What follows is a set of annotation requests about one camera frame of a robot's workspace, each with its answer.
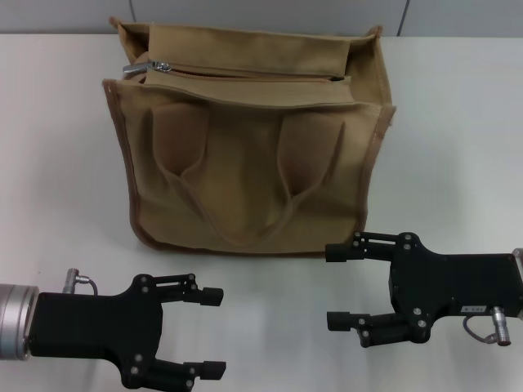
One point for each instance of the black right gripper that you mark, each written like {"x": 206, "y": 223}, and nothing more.
{"x": 457, "y": 286}

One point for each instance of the silver metal zipper pull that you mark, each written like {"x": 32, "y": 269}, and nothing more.
{"x": 162, "y": 66}

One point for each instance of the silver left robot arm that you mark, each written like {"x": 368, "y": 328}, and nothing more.
{"x": 16, "y": 322}

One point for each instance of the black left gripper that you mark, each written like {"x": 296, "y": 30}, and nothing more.
{"x": 94, "y": 326}

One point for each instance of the khaki canvas food bag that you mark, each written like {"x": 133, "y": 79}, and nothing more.
{"x": 245, "y": 171}

